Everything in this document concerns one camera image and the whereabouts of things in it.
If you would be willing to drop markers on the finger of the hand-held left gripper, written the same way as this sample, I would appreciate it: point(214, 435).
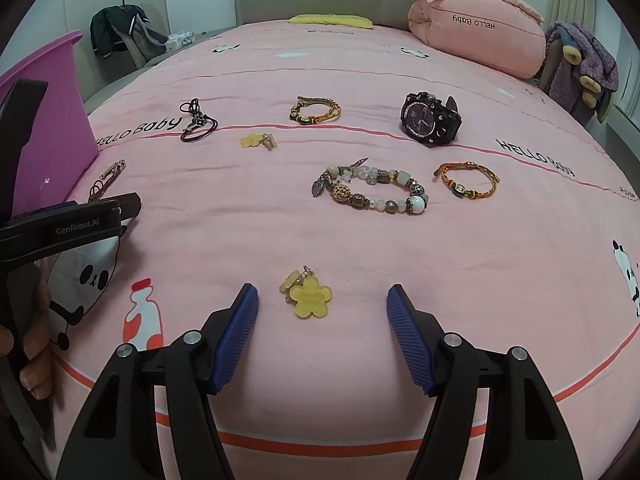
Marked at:
point(117, 217)
point(131, 206)

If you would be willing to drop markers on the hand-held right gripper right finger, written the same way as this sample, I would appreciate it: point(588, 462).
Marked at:
point(410, 335)

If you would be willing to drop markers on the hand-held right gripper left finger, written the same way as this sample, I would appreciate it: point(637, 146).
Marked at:
point(235, 335)

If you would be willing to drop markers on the purple cloth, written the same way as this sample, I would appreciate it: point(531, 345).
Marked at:
point(50, 125)

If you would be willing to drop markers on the person's left hand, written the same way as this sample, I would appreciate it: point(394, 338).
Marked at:
point(36, 355)

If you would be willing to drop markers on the small metal clip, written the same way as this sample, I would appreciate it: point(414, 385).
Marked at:
point(114, 167)

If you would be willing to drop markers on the pink printed bedsheet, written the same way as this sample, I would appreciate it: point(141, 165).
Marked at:
point(350, 240)

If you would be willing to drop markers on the small yellow charm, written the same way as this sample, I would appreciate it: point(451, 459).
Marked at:
point(250, 141)

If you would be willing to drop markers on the beige chair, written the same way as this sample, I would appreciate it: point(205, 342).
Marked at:
point(145, 50)

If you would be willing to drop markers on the tissue box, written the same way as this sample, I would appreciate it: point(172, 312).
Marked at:
point(180, 40)

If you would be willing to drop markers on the dark green jacket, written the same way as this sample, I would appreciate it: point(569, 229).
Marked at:
point(117, 25)

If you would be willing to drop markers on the black wrist watch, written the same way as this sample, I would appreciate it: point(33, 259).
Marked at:
point(422, 117)

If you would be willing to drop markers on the yellow pillow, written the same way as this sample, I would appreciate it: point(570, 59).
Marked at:
point(330, 20)

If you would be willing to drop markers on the folded pink quilt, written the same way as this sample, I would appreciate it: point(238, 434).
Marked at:
point(475, 35)

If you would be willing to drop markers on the purple fleece garment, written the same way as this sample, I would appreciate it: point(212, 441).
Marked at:
point(595, 55)

